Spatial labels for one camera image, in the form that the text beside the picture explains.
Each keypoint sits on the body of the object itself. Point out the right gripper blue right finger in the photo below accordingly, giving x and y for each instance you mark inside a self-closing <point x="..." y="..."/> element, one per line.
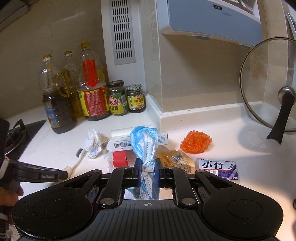
<point x="159" y="171"/>

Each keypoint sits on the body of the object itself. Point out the yellow snack wrapper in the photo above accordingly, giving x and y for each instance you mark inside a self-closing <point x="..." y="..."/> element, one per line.
<point x="174" y="158"/>

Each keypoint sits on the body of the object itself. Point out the dark soy sauce bottle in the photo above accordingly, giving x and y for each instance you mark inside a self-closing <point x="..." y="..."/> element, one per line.
<point x="58" y="108"/>

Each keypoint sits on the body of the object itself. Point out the white toothbrush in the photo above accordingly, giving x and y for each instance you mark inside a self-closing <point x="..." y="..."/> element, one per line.
<point x="70" y="169"/>

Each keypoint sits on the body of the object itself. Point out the blue white toothpick box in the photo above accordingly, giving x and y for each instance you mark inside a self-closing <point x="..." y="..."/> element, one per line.
<point x="224" y="169"/>

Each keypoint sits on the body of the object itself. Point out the yellow label sauce jar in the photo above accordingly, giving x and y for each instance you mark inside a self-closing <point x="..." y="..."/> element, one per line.
<point x="135" y="98"/>

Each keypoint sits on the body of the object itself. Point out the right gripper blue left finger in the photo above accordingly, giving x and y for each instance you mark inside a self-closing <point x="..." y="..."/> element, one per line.
<point x="137" y="171"/>

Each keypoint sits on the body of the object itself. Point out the green label sauce jar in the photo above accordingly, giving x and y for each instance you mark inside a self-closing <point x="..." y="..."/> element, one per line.
<point x="117" y="99"/>

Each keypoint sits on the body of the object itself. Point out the blue white water heater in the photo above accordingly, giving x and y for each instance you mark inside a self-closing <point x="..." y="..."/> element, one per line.
<point x="231" y="21"/>

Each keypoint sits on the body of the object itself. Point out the person left hand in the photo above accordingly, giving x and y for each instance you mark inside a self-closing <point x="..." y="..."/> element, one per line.
<point x="9" y="198"/>

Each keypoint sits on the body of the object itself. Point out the white medicine box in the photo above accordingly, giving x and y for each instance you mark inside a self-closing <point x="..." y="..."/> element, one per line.
<point x="124" y="144"/>

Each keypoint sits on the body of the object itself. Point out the grey wall vent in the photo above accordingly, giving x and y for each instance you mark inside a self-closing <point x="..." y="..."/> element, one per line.
<point x="121" y="32"/>

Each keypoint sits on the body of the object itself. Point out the red cap bottle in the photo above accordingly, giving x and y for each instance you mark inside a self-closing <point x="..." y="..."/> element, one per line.
<point x="123" y="158"/>

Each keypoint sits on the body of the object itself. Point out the yellow oil bottle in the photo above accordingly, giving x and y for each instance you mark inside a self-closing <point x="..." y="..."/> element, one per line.
<point x="69" y="82"/>

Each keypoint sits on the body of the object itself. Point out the blue face mask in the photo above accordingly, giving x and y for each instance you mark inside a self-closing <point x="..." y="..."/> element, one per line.
<point x="144" y="142"/>

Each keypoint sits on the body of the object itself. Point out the white tissue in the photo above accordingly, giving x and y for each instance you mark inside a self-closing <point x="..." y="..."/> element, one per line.
<point x="94" y="144"/>

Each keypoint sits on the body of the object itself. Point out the orange mesh scrubber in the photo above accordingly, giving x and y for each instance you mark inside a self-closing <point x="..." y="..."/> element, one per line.
<point x="195" y="142"/>

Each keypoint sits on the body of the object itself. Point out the glass pot lid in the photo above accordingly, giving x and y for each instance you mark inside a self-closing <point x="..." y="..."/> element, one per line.
<point x="267" y="85"/>

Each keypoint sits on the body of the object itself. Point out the black gas stove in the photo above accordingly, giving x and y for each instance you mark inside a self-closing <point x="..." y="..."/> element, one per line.
<point x="19" y="138"/>

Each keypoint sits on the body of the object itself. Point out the red label oil bottle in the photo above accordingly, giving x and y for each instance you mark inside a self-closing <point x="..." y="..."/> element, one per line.
<point x="92" y="90"/>

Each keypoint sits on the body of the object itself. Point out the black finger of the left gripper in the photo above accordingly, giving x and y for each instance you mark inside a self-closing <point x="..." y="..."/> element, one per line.
<point x="62" y="175"/>

